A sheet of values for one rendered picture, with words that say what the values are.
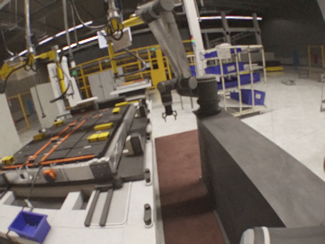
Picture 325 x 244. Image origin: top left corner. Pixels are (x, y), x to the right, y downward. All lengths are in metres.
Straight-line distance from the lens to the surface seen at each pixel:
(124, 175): 0.96
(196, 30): 5.52
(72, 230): 0.86
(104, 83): 11.30
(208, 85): 1.51
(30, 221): 1.07
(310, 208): 0.71
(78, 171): 1.03
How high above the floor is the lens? 1.40
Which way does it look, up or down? 19 degrees down
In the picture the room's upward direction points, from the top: 11 degrees counter-clockwise
